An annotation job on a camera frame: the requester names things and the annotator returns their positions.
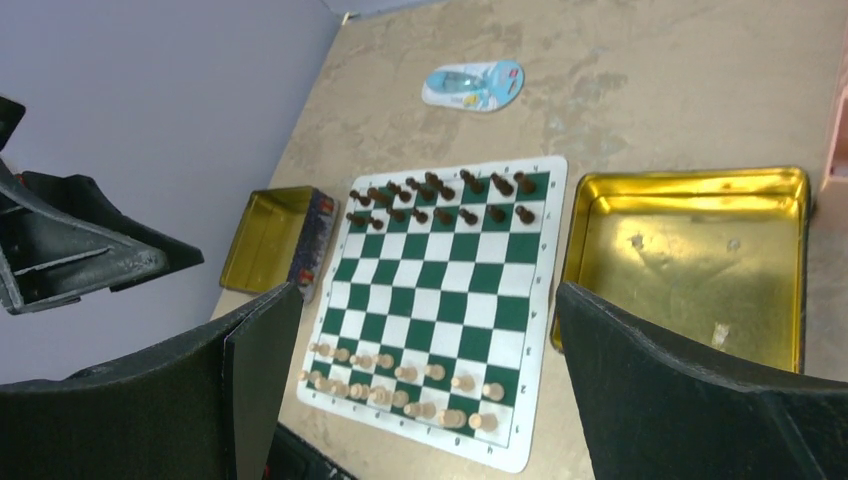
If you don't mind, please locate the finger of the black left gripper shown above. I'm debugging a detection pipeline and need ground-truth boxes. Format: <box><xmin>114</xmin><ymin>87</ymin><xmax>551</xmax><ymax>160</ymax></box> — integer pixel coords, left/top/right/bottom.
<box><xmin>19</xmin><ymin>171</ymin><xmax>204</xmax><ymax>292</ymax></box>
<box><xmin>1</xmin><ymin>165</ymin><xmax>169</xmax><ymax>315</ymax></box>

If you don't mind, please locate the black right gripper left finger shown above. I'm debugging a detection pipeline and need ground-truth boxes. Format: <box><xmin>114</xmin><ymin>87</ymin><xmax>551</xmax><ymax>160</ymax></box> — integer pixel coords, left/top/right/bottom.
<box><xmin>1</xmin><ymin>283</ymin><xmax>303</xmax><ymax>479</ymax></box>

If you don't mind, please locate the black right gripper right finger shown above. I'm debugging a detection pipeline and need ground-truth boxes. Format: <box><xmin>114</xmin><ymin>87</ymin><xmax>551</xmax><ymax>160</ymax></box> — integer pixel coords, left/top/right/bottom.
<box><xmin>556</xmin><ymin>282</ymin><xmax>847</xmax><ymax>479</ymax></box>

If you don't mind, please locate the white pawn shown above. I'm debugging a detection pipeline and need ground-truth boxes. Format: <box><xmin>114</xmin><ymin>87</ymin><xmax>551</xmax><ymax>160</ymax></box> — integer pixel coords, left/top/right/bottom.
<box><xmin>330</xmin><ymin>348</ymin><xmax>351</xmax><ymax>362</ymax></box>
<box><xmin>424</xmin><ymin>364</ymin><xmax>446</xmax><ymax>381</ymax></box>
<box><xmin>308</xmin><ymin>342</ymin><xmax>333</xmax><ymax>357</ymax></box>
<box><xmin>350</xmin><ymin>355</ymin><xmax>373</xmax><ymax>369</ymax></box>
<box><xmin>451</xmin><ymin>375</ymin><xmax>475</xmax><ymax>392</ymax></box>
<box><xmin>373</xmin><ymin>354</ymin><xmax>395</xmax><ymax>370</ymax></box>
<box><xmin>481</xmin><ymin>382</ymin><xmax>505</xmax><ymax>402</ymax></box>
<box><xmin>394</xmin><ymin>366</ymin><xmax>418</xmax><ymax>383</ymax></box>

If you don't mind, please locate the gold tin with white pieces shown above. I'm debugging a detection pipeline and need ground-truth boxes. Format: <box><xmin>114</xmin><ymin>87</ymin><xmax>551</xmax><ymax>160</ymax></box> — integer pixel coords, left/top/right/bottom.
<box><xmin>219</xmin><ymin>186</ymin><xmax>340</xmax><ymax>303</ymax></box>

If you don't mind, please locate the dark chess piece h7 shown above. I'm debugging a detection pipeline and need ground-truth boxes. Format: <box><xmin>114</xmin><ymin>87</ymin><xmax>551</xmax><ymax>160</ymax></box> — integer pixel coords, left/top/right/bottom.
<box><xmin>515</xmin><ymin>205</ymin><xmax>535</xmax><ymax>225</ymax></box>

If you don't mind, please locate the green white chess board mat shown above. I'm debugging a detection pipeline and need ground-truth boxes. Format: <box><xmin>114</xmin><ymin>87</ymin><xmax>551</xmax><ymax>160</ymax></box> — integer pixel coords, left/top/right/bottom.
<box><xmin>297</xmin><ymin>156</ymin><xmax>568</xmax><ymax>473</ymax></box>

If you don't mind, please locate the dark chess piece a7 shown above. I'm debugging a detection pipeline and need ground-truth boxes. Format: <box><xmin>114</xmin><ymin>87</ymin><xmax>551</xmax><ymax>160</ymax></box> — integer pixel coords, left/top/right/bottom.
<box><xmin>345</xmin><ymin>213</ymin><xmax>368</xmax><ymax>227</ymax></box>

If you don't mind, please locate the dark chess piece g7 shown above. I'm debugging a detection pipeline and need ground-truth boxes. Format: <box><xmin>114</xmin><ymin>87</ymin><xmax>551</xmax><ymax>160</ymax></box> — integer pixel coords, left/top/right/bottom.
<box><xmin>486</xmin><ymin>205</ymin><xmax>506</xmax><ymax>223</ymax></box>

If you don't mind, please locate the dark chess piece h8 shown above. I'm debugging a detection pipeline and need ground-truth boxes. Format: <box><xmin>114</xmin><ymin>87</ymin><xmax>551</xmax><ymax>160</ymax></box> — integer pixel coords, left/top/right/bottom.
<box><xmin>513</xmin><ymin>171</ymin><xmax>537</xmax><ymax>195</ymax></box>

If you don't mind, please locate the dark chess piece a8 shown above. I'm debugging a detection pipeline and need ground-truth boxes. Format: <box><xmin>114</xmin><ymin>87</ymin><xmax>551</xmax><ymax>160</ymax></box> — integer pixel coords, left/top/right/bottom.
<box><xmin>349</xmin><ymin>190</ymin><xmax>372</xmax><ymax>207</ymax></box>

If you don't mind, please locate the dark chess piece f7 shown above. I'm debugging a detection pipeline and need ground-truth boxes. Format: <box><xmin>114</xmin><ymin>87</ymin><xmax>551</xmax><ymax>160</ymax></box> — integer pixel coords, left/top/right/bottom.
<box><xmin>458</xmin><ymin>208</ymin><xmax>479</xmax><ymax>226</ymax></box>

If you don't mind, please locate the dark chess piece g8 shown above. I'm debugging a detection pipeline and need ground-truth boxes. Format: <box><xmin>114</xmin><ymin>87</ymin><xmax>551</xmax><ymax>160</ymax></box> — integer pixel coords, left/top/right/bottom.
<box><xmin>490</xmin><ymin>173</ymin><xmax>514</xmax><ymax>197</ymax></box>

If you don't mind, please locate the dark chess piece c7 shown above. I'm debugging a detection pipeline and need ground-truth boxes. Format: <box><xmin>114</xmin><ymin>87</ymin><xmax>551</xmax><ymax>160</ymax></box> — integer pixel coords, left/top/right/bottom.
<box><xmin>386</xmin><ymin>207</ymin><xmax>407</xmax><ymax>223</ymax></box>

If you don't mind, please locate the dark chess piece b8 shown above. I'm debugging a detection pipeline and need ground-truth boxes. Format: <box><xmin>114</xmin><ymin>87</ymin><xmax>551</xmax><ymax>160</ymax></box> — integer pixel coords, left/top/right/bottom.
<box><xmin>367</xmin><ymin>187</ymin><xmax>393</xmax><ymax>207</ymax></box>

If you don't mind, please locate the dark chess piece e7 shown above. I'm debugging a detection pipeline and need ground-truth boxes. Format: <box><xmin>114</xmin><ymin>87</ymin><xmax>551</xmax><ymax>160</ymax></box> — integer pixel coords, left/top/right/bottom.
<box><xmin>433</xmin><ymin>208</ymin><xmax>454</xmax><ymax>225</ymax></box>

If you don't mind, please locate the dark chess piece d7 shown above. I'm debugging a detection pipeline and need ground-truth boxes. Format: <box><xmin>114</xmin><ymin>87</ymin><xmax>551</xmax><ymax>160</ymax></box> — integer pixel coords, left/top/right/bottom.
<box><xmin>411</xmin><ymin>208</ymin><xmax>428</xmax><ymax>224</ymax></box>

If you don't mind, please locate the dark chess piece c8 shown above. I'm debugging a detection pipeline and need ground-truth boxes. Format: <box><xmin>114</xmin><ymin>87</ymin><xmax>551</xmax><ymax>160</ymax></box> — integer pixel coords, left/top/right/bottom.
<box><xmin>386</xmin><ymin>181</ymin><xmax>412</xmax><ymax>203</ymax></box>

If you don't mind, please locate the dark chess piece e8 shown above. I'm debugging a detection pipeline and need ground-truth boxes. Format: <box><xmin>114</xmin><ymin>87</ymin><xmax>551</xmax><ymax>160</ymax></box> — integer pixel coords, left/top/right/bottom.
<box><xmin>425</xmin><ymin>172</ymin><xmax>456</xmax><ymax>201</ymax></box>

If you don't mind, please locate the dark chess piece d8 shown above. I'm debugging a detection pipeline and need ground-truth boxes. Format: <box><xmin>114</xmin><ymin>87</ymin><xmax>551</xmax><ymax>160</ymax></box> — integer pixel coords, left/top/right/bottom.
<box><xmin>405</xmin><ymin>177</ymin><xmax>435</xmax><ymax>202</ymax></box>

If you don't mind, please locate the empty gold tin lid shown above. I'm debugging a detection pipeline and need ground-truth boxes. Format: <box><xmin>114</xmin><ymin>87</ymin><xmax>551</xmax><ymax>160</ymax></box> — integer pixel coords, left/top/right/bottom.
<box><xmin>561</xmin><ymin>166</ymin><xmax>812</xmax><ymax>373</ymax></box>

